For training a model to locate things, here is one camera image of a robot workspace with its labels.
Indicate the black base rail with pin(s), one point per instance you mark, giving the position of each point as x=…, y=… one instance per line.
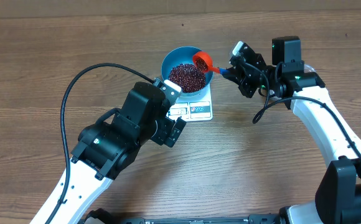
x=101, y=216

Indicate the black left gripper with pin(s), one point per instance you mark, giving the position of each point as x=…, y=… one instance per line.
x=169, y=131

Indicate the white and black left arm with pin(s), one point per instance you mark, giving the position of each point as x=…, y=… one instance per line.
x=108, y=146

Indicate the red beans in scoop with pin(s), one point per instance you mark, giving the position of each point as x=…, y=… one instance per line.
x=201, y=65

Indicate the blue bowl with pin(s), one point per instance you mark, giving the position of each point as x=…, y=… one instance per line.
x=181, y=55

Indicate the white digital kitchen scale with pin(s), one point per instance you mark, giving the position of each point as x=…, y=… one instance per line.
x=193, y=108

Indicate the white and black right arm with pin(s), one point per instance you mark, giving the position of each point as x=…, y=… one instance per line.
x=290, y=81

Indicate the red scoop with blue handle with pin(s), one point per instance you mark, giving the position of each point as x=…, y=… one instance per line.
x=208, y=60

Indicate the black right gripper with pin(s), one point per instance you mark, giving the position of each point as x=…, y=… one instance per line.
x=241, y=73

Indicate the clear plastic food container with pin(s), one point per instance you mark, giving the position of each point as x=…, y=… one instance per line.
x=308, y=69

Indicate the red beans in bowl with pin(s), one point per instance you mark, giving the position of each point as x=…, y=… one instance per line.
x=188, y=77

